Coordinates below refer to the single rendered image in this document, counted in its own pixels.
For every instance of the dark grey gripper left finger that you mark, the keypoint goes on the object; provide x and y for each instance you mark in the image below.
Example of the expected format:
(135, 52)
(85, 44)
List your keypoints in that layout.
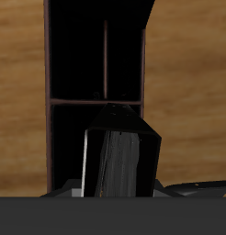
(73, 189)

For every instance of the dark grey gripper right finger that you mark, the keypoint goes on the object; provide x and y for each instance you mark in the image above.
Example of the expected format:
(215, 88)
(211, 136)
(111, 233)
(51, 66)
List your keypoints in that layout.
(159, 190)

